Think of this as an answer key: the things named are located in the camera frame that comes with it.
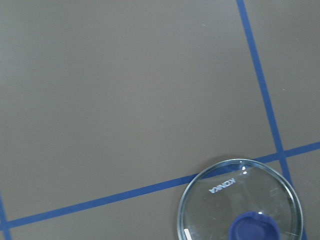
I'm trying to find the glass pot lid blue knob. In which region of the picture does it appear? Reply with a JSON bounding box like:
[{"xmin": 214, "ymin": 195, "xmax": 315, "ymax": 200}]
[{"xmin": 177, "ymin": 159, "xmax": 304, "ymax": 240}]

